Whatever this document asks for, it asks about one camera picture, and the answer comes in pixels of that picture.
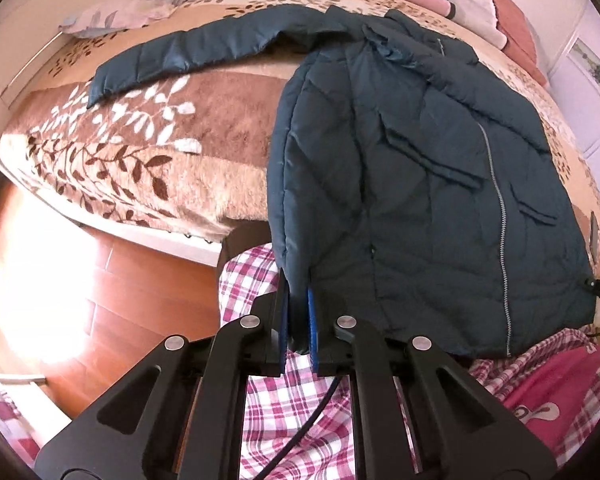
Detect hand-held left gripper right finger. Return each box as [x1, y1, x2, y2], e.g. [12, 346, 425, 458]
[306, 284, 559, 480]

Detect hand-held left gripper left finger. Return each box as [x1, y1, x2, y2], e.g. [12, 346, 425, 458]
[34, 267, 295, 480]

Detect teal padded jacket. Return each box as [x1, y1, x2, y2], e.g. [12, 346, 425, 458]
[86, 4, 597, 361]

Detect plaid pajama pants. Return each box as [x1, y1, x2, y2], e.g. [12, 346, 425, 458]
[216, 244, 486, 480]

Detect pink printed top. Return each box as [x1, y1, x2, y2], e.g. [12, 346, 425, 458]
[467, 329, 600, 468]

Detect bed with leaf-pattern blanket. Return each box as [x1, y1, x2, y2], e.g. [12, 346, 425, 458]
[0, 0, 600, 281]

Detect white wardrobe with ornament band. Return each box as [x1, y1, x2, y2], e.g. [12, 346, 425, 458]
[522, 0, 600, 161]

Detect pink grey striped folded blanket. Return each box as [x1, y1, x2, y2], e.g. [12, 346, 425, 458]
[367, 0, 551, 87]

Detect lavender floral pillow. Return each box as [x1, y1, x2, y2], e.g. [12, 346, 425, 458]
[60, 0, 253, 40]

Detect black cable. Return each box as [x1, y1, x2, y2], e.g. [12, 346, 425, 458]
[257, 374, 342, 480]

